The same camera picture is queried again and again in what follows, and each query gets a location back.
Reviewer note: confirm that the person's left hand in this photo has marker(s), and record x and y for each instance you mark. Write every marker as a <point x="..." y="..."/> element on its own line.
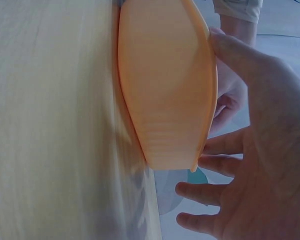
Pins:
<point x="233" y="95"/>

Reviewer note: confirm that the person's right hand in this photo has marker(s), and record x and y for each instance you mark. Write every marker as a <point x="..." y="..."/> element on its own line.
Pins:
<point x="272" y="150"/>

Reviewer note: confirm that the person's left forearm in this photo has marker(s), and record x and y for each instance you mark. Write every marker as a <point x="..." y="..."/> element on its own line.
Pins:
<point x="237" y="27"/>

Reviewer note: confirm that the orange plastic bowl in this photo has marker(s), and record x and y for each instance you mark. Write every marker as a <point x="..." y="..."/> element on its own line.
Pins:
<point x="162" y="82"/>

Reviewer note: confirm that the person's left fingers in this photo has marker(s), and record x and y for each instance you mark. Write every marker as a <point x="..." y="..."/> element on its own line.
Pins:
<point x="228" y="110"/>

